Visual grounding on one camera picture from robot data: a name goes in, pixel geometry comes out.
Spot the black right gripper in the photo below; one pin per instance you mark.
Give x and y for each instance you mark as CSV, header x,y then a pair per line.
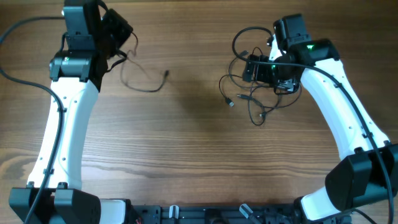
x,y
261,75

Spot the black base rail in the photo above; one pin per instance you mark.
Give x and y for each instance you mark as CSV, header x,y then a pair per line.
x,y
268,214

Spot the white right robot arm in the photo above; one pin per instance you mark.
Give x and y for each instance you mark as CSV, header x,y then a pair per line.
x,y
367,172

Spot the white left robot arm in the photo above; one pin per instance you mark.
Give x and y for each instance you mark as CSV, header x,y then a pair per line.
x,y
53,192

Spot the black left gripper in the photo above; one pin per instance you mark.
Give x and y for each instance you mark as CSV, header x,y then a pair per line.
x,y
112,18

